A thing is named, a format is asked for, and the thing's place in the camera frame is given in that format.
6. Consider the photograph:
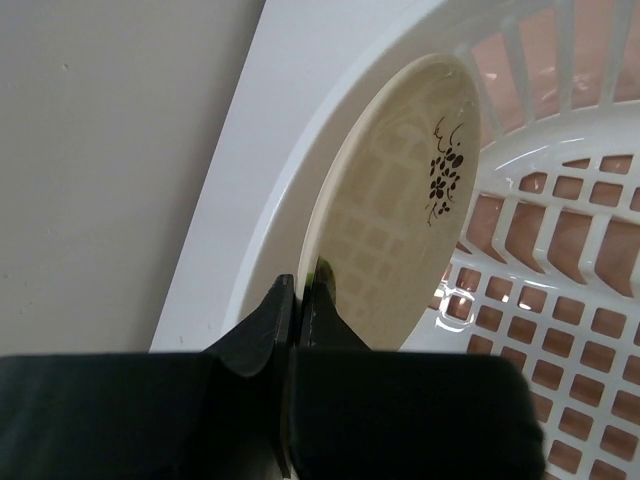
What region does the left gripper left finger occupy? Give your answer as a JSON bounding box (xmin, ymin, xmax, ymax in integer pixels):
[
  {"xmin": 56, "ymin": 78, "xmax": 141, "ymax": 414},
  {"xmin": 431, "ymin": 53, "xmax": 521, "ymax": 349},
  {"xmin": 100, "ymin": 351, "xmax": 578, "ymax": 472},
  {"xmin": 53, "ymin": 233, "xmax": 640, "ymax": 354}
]
[{"xmin": 203, "ymin": 274, "xmax": 296, "ymax": 378}]

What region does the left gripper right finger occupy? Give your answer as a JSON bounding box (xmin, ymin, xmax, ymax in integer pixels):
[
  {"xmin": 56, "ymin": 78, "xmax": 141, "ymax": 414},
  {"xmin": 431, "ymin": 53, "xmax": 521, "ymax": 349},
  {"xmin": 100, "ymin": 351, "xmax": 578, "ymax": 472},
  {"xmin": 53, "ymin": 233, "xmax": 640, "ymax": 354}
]
[{"xmin": 298, "ymin": 259, "xmax": 370, "ymax": 351}]

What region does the cream floral plate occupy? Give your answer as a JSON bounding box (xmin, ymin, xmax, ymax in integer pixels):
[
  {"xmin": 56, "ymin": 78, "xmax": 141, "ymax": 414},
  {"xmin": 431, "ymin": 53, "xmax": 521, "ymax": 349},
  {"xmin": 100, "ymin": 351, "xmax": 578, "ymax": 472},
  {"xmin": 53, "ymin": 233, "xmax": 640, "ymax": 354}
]
[{"xmin": 296, "ymin": 54, "xmax": 481, "ymax": 351}]

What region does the white pink dish rack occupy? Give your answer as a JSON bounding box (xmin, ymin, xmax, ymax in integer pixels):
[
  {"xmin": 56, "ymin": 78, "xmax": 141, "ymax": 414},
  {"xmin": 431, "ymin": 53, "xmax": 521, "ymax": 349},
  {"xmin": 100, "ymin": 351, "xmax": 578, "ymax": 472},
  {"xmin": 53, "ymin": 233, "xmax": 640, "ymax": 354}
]
[{"xmin": 152, "ymin": 1, "xmax": 639, "ymax": 479}]

